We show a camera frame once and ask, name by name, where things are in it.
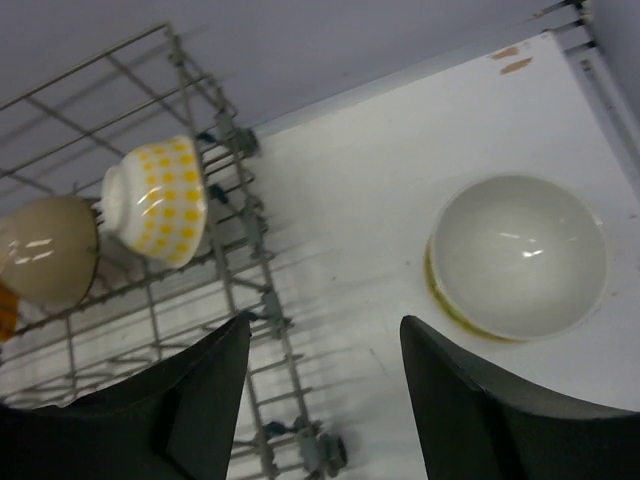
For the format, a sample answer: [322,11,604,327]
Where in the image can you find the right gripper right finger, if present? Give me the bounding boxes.
[400,316,639,479]

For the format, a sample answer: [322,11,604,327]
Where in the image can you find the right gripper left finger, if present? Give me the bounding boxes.
[1,313,250,479]

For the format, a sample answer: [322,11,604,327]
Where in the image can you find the beige bowl with sunflower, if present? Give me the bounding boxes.
[428,173,611,342]

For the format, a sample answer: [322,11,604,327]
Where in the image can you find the grey wire dish rack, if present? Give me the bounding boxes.
[1,22,348,479]

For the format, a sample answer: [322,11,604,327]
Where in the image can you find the lime green bowl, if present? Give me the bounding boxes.
[423,240,518,344]

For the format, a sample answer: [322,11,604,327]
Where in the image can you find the yellow bowl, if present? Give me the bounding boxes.
[0,283,20,344]

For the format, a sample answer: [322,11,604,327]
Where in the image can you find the beige brown glazed bowl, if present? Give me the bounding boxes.
[1,195,99,307]

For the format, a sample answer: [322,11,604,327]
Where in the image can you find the cream white bowl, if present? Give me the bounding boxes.
[100,135,208,269]

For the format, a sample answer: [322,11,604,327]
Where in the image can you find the right side aluminium rail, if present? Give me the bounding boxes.
[529,1,639,181]

